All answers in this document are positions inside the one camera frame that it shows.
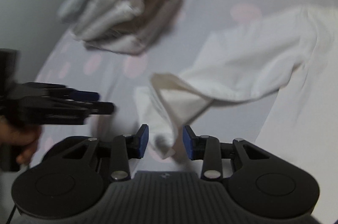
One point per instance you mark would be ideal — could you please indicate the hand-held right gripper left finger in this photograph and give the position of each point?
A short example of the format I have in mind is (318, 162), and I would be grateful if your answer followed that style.
(143, 141)

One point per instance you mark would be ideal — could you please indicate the stack of folded pale clothes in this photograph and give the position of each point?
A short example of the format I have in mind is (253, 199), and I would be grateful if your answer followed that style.
(118, 15)

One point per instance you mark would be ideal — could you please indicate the white t-shirt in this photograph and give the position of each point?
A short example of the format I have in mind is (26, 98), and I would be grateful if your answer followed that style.
(237, 60)

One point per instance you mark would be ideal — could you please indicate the person's left hand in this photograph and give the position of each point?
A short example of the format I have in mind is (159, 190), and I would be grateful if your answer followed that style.
(23, 137)

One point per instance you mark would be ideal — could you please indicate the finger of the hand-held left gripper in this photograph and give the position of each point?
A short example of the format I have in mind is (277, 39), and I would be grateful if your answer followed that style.
(81, 95)
(100, 108)

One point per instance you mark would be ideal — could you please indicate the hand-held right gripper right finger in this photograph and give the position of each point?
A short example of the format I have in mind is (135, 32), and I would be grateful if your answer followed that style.
(188, 142)

